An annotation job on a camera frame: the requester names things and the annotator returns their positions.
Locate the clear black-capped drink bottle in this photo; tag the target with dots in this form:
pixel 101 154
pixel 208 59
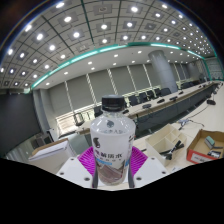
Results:
pixel 112 140

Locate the group of ceiling lights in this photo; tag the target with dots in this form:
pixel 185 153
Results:
pixel 104 26

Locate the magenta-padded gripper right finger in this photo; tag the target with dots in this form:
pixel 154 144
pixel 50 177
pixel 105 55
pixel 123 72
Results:
pixel 146 171

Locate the black tool in white box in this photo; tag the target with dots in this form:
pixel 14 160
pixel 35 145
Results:
pixel 173 149

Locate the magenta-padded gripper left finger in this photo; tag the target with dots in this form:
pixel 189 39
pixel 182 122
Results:
pixel 75 171

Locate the row of black office chairs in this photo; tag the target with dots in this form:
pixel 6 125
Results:
pixel 133 100

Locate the cardboard box with red side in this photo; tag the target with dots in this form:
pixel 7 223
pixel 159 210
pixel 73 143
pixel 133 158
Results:
pixel 196 151

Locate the white open divided box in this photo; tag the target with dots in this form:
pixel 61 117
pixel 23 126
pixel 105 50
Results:
pixel 156 143

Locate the grey-green hand tool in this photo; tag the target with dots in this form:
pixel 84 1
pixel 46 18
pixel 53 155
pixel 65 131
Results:
pixel 210 141

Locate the long curved conference desk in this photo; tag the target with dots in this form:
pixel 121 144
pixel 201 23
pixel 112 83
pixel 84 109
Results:
pixel 160 106

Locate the black tabletop microphone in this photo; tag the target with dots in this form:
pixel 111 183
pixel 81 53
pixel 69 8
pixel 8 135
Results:
pixel 211 102

